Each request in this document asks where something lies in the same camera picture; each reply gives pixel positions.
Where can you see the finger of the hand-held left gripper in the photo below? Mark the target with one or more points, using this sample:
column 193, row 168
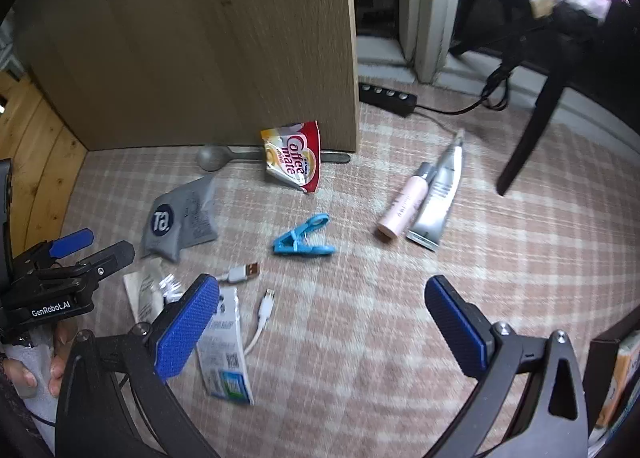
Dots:
column 110, row 258
column 72, row 243

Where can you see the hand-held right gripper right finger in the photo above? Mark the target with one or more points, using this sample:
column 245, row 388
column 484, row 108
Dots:
column 457, row 328

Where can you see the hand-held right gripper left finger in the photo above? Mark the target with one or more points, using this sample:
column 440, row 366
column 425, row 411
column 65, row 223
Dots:
column 187, row 333

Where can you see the white packet blue label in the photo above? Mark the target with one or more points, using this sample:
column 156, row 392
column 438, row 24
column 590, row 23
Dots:
column 225, row 348

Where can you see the small clear wrapper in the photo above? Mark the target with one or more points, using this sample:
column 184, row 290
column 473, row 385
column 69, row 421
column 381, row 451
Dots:
column 142, row 288

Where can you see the grey foil packet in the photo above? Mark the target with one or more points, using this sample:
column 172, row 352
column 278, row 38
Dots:
column 175, row 218

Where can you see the pink cosmetic tube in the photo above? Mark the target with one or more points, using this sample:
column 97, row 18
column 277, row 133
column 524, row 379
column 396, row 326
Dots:
column 402, row 210

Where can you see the silver cosmetic tube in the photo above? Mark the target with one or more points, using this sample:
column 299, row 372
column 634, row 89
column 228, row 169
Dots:
column 440, row 198

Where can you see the blue plastic clip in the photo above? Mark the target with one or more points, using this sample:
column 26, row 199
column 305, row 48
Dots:
column 300, row 243

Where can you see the black storage box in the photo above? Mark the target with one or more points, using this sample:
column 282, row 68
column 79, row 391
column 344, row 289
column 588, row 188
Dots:
column 600, row 353

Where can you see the red white creamer packet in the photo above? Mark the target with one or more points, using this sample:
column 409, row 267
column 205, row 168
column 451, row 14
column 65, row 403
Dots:
column 292, row 157

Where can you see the person's left hand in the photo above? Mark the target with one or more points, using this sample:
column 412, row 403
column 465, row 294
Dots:
column 56, row 363

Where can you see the pink plaid tablecloth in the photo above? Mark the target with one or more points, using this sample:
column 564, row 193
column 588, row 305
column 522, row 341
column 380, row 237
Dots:
column 375, row 313

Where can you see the pine wood board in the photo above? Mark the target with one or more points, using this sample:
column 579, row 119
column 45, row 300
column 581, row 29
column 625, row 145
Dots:
column 35, row 137

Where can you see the grey metal spoon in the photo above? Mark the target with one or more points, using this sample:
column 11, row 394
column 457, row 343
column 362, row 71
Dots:
column 210, row 157

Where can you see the orange packet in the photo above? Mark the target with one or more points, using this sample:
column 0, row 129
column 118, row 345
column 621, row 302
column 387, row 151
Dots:
column 617, row 383

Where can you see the black chair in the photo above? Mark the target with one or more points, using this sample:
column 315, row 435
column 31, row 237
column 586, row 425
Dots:
column 535, row 127

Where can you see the light wooden cabinet panel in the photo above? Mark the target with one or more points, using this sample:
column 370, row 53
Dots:
column 200, row 37

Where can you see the black power strip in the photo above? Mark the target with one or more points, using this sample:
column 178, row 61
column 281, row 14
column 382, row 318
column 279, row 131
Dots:
column 387, row 96

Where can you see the white window frame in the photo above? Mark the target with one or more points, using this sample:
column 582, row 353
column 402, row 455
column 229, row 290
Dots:
column 430, row 2

